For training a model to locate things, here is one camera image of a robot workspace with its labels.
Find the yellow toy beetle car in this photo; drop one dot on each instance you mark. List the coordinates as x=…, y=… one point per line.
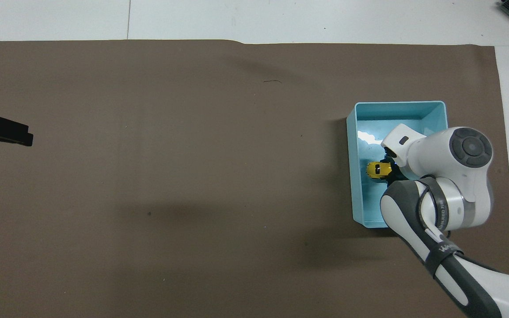
x=376, y=169

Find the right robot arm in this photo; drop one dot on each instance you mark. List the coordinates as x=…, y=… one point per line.
x=466, y=176

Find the light blue plastic bin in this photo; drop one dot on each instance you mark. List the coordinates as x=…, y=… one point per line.
x=371, y=207

